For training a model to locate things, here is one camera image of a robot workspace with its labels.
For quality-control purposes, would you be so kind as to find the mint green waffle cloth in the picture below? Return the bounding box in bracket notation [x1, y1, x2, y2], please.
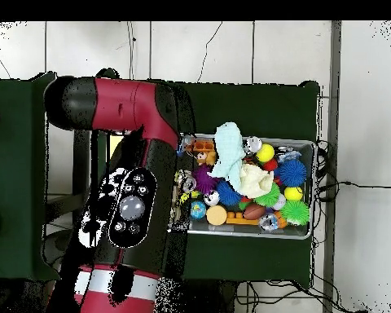
[209, 121, 247, 192]

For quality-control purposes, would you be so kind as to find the purple spiky monster toy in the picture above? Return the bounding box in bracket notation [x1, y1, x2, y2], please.
[191, 163, 221, 195]

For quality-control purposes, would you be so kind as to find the green spiky rubber ball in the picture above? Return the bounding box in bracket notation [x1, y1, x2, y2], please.
[279, 199, 310, 227]

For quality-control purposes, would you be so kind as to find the blue globe print ball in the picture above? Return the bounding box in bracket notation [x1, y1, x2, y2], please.
[190, 199, 208, 219]

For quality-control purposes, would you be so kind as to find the shallow wire mesh bin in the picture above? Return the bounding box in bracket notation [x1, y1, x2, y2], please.
[169, 131, 317, 240]

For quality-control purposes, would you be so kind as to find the yellow tennis ball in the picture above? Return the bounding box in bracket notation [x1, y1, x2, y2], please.
[255, 143, 275, 163]

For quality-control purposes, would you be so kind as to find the yellow smiley ball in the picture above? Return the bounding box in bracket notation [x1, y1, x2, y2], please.
[283, 185, 304, 202]

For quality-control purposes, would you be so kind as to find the blue spiky rubber ball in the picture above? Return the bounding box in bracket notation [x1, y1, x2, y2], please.
[277, 159, 308, 187]

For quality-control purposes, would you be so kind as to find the cream waffle cloth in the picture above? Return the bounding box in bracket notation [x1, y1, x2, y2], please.
[239, 162, 275, 199]

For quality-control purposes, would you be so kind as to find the wooden box with three holes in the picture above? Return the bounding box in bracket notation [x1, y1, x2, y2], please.
[108, 134, 125, 156]

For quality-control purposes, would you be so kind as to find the long black cable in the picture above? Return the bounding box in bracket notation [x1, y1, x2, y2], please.
[317, 180, 391, 196]

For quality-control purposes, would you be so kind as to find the tan foam disc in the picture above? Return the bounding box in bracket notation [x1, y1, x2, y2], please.
[205, 204, 228, 227]

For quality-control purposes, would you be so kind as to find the dark green tablecloth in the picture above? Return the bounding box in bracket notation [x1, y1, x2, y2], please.
[0, 71, 63, 283]
[89, 68, 322, 284]

